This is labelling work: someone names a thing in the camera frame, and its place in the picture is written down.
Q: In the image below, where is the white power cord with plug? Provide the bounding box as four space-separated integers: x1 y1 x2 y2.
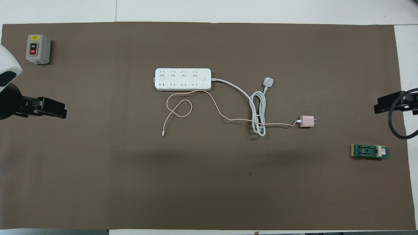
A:
211 77 274 137

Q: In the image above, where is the pink charger adapter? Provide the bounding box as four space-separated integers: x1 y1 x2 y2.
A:
300 116 317 128

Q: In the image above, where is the brown table mat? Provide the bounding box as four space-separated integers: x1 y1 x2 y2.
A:
0 22 412 230

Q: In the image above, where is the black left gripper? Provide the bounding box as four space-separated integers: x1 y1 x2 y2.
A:
0 83 67 120

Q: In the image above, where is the grey on-off switch box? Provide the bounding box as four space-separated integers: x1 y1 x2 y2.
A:
26 34 52 65

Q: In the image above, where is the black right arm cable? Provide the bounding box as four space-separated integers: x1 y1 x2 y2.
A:
388 88 418 140

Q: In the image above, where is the pink charging cable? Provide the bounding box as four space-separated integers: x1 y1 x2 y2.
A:
162 90 302 137

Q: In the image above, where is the white power strip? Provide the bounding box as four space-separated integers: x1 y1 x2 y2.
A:
154 68 212 92

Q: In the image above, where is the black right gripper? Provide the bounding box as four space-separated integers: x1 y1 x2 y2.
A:
374 92 418 115

